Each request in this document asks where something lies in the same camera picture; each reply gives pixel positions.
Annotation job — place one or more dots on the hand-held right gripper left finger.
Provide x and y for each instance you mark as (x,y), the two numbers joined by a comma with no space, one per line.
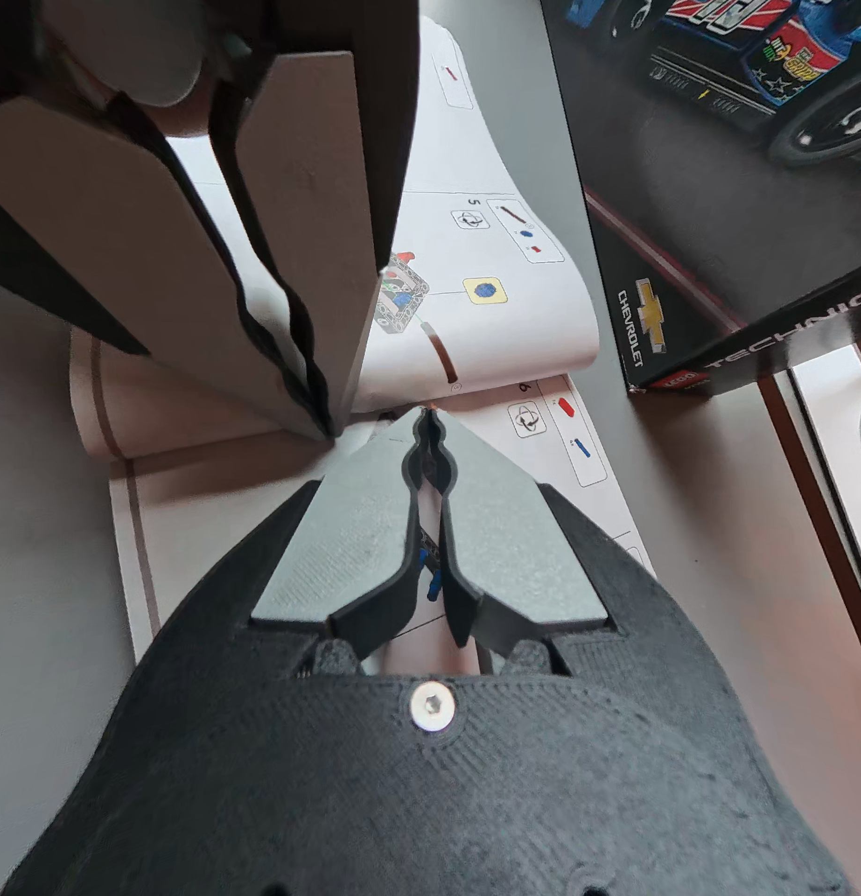
(332,553)

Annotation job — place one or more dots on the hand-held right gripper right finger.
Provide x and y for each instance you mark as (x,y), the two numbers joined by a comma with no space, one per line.
(521,553)

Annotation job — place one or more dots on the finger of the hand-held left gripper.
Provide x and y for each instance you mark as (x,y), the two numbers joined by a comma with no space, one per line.
(318,175)
(108,231)

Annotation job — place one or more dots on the lego instruction booklet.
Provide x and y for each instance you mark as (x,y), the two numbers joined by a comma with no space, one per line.
(507,329)

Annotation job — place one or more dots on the lego set box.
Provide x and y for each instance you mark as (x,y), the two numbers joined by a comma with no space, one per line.
(717,210)

